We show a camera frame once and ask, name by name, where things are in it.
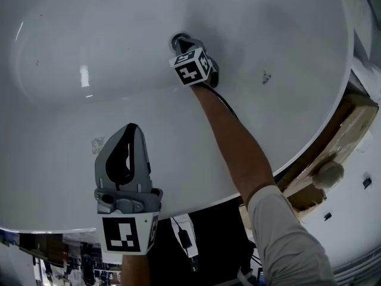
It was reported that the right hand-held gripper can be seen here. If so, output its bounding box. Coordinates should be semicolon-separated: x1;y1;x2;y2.
168;38;220;88

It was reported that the brown cardboard box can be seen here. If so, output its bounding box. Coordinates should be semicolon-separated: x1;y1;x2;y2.
276;71;380;220

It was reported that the person's right forearm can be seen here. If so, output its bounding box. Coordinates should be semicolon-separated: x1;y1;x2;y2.
190;82;276;206

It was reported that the black power adapter with cable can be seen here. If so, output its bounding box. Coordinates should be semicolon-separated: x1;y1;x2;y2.
171;216;199;272

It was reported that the person's left forearm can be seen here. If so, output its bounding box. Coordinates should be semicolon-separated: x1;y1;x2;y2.
120;252;149;286

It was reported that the chrome round drain stopper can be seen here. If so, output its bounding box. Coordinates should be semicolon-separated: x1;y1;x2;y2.
170;33;192;51

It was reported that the person's white shirt sleeve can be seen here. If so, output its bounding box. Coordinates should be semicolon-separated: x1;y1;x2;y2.
246;184;338;286

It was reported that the white bathtub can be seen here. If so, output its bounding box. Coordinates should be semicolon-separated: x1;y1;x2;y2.
0;0;355;234

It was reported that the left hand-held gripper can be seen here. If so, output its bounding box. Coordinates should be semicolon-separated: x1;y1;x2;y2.
93;123;164;255

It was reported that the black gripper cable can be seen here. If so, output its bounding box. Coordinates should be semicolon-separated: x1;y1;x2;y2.
205;84;241;121

